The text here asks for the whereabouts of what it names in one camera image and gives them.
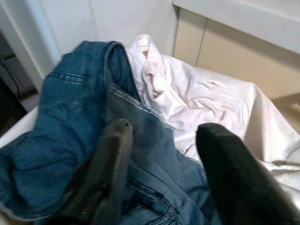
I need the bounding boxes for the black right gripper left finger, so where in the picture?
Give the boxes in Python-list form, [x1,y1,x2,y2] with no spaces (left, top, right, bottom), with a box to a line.
[41,118,134,225]

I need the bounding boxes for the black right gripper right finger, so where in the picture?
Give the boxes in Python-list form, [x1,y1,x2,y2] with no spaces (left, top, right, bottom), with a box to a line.
[195,123,300,225]

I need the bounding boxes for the blue denim jeans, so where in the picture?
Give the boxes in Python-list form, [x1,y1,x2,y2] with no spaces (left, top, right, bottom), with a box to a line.
[0,40,222,225]

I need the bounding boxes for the white crumpled shirt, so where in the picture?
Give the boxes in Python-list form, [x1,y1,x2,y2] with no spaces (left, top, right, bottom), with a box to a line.
[126,34,249,168]

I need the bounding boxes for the white door frame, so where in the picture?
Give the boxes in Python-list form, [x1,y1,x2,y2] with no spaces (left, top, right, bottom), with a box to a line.
[0,0,59,93]

